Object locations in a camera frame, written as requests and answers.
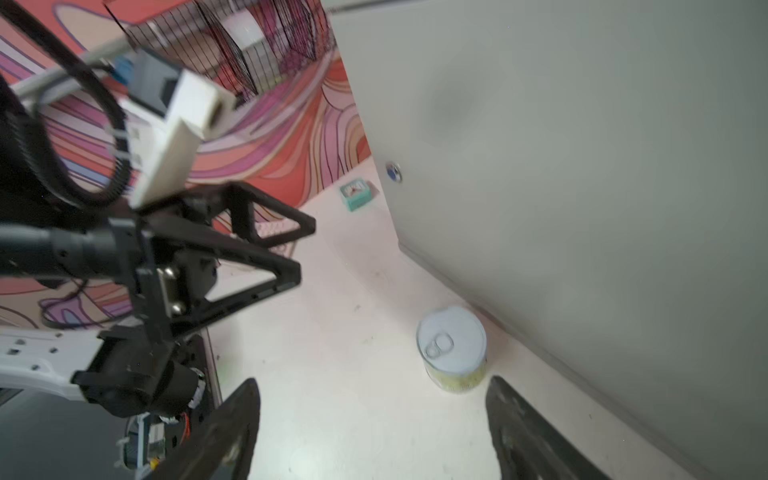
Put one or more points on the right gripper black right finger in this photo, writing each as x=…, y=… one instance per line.
x=527, y=446

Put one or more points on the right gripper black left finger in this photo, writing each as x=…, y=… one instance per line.
x=223, y=447

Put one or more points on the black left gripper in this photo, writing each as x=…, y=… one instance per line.
x=167, y=258

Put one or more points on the green can pull tab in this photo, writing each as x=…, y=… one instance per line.
x=453, y=345

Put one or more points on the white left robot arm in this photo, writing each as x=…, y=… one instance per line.
x=119, y=368

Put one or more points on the pink calculator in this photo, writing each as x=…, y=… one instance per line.
x=265, y=230

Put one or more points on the mint green alarm clock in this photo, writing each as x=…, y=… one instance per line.
x=356, y=194

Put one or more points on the grey metal cabinet box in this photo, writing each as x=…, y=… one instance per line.
x=593, y=174

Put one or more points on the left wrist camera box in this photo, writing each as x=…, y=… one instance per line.
x=170, y=112

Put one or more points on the black wire basket left wall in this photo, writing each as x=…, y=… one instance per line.
x=297, y=34

